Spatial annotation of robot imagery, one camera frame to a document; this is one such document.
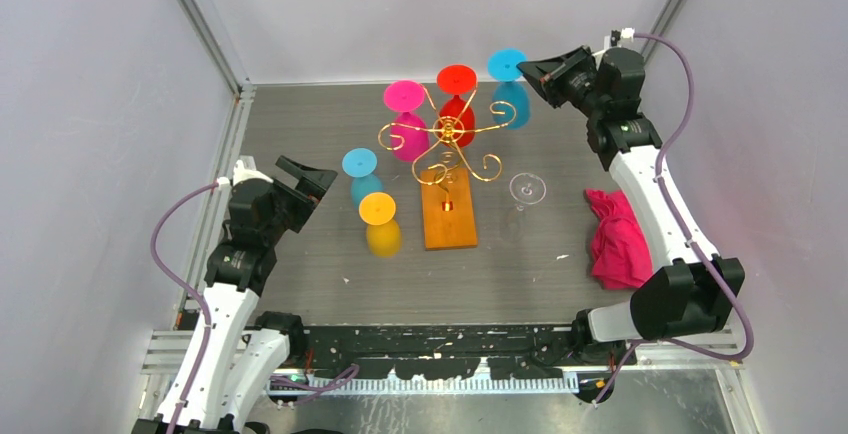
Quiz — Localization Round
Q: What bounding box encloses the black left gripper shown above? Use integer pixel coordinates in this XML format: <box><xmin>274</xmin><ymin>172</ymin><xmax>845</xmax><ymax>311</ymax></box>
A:
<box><xmin>264</xmin><ymin>157</ymin><xmax>335</xmax><ymax>245</ymax></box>

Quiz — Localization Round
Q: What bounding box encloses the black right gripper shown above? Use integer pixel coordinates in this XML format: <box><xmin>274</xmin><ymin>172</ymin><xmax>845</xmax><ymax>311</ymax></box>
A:
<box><xmin>516</xmin><ymin>45</ymin><xmax>606</xmax><ymax>119</ymax></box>

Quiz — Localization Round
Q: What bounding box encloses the blue wine glass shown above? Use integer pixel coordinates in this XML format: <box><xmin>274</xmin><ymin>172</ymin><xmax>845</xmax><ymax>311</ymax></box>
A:
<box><xmin>487</xmin><ymin>48</ymin><xmax>531</xmax><ymax>130</ymax></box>
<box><xmin>342</xmin><ymin>147</ymin><xmax>384</xmax><ymax>207</ymax></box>

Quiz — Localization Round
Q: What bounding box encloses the red wine glass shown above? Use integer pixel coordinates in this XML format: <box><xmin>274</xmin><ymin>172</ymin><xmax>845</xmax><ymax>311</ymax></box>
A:
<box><xmin>436</xmin><ymin>64</ymin><xmax>477</xmax><ymax>148</ymax></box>

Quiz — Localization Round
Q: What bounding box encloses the pink wine glass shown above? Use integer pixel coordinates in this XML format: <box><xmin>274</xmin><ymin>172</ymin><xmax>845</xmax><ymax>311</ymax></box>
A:
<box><xmin>383</xmin><ymin>80</ymin><xmax>429</xmax><ymax>163</ymax></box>

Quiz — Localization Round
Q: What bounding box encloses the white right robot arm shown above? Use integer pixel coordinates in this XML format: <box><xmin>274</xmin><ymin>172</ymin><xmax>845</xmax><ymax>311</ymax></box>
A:
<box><xmin>517</xmin><ymin>47</ymin><xmax>745</xmax><ymax>365</ymax></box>

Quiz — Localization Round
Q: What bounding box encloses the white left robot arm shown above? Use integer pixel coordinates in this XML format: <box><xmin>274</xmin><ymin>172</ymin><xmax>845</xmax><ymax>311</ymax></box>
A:
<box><xmin>132</xmin><ymin>156</ymin><xmax>337</xmax><ymax>433</ymax></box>

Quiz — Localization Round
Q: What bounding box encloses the yellow wine glass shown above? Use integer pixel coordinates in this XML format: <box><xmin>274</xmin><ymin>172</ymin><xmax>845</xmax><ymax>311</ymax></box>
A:
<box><xmin>358</xmin><ymin>192</ymin><xmax>403</xmax><ymax>258</ymax></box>

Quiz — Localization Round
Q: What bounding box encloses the clear wine glass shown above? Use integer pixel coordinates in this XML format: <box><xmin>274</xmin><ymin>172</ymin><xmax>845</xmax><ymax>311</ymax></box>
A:
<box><xmin>500</xmin><ymin>172</ymin><xmax>547</xmax><ymax>243</ymax></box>

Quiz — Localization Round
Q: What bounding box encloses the crumpled pink cloth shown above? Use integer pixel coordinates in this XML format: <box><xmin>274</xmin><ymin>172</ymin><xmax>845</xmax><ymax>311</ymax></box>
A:
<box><xmin>584</xmin><ymin>189</ymin><xmax>654</xmax><ymax>290</ymax></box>

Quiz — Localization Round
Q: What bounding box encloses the gold wire wine glass rack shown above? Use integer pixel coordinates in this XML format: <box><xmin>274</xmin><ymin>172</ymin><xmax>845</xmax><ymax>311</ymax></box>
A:
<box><xmin>378</xmin><ymin>81</ymin><xmax>509</xmax><ymax>251</ymax></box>

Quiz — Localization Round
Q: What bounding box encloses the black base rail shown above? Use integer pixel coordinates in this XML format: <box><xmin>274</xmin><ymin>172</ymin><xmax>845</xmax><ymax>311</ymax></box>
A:
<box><xmin>282</xmin><ymin>324</ymin><xmax>626</xmax><ymax>380</ymax></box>

